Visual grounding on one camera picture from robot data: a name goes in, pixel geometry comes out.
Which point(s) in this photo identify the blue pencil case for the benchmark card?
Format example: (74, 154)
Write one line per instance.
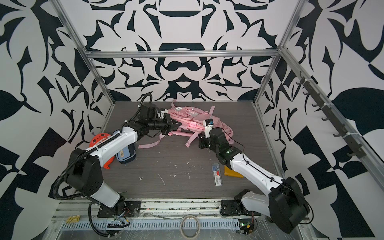
(127, 154)

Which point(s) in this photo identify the roll of clear tape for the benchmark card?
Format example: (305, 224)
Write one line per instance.
(190, 222)

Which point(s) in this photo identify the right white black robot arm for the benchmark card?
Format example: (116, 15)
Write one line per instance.
(282, 199)

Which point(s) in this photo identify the yellow tape piece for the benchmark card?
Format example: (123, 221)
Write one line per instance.
(73, 219)

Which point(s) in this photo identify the clear pen refill box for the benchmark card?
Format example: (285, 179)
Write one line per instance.
(217, 174)

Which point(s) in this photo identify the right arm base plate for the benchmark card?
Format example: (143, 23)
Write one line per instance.
(233, 208)

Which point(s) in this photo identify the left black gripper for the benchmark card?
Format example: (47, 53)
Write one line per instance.
(170, 124)

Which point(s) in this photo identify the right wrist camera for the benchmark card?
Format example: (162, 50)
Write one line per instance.
(208, 125)

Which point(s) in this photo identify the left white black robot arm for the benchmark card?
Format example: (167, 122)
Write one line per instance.
(83, 176)

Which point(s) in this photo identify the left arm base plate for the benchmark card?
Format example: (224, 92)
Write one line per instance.
(127, 209)

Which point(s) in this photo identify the pink student backpack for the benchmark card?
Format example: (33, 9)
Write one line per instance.
(192, 124)

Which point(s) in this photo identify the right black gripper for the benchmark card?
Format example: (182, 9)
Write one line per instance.
(204, 143)

